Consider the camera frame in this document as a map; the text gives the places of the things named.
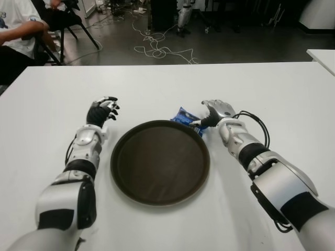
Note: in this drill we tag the person in white shirt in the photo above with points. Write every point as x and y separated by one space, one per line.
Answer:
15 23

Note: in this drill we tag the white shelf frame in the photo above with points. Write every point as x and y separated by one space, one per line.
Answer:
89 6

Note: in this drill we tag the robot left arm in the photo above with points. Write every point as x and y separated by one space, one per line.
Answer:
83 146

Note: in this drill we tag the person in black shorts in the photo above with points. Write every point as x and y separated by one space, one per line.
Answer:
56 4

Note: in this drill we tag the black cabinet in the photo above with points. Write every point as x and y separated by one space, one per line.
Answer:
163 14

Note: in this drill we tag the blue Oreo packet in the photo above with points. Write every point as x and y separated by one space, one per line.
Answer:
184 116

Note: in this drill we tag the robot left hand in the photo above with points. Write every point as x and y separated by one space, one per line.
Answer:
98 115

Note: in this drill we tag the black chair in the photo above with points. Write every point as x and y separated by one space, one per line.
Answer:
70 18

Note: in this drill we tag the white side table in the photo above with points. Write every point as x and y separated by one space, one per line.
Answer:
323 58

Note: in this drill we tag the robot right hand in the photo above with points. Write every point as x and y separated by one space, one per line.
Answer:
221 109

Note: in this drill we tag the white curved panel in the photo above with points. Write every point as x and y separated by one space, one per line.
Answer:
319 13

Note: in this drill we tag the white power strip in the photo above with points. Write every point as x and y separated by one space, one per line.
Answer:
140 10

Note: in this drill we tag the white humanoid robot legs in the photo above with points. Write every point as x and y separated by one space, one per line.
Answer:
184 15

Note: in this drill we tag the round dark brown tray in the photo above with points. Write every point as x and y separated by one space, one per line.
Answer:
159 162

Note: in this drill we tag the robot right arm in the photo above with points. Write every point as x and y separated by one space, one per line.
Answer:
277 180

